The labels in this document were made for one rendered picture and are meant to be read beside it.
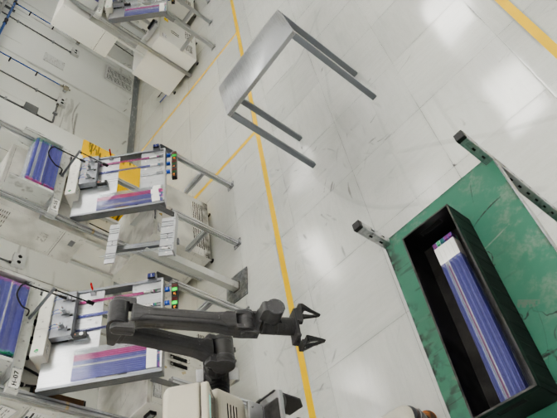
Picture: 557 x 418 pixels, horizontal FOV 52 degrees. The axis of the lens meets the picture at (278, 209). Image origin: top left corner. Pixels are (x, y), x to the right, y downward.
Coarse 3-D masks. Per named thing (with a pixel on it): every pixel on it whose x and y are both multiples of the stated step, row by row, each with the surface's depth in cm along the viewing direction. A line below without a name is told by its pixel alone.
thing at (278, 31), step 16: (272, 16) 397; (272, 32) 384; (288, 32) 363; (304, 32) 406; (256, 48) 394; (272, 48) 373; (320, 48) 415; (240, 64) 405; (256, 64) 382; (336, 64) 381; (224, 80) 416; (240, 80) 391; (256, 80) 375; (352, 80) 390; (224, 96) 403; (240, 96) 380; (368, 96) 400; (256, 112) 434; (256, 128) 395; (288, 128) 451; (304, 160) 420
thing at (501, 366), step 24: (456, 240) 164; (456, 264) 159; (456, 288) 155; (480, 288) 151; (480, 312) 146; (480, 336) 143; (504, 336) 141; (504, 360) 136; (504, 384) 133; (528, 384) 131
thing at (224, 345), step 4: (216, 340) 185; (220, 340) 185; (224, 340) 185; (228, 340) 186; (216, 344) 184; (220, 344) 184; (224, 344) 184; (228, 344) 185; (232, 344) 187; (216, 348) 183; (220, 348) 183; (224, 348) 183; (228, 348) 184; (232, 348) 185; (216, 352) 182; (232, 352) 184; (236, 360) 186
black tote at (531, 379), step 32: (448, 224) 167; (416, 256) 167; (480, 256) 151; (448, 288) 162; (448, 320) 154; (512, 320) 136; (448, 352) 141; (480, 384) 142; (544, 384) 123; (480, 416) 127; (512, 416) 129
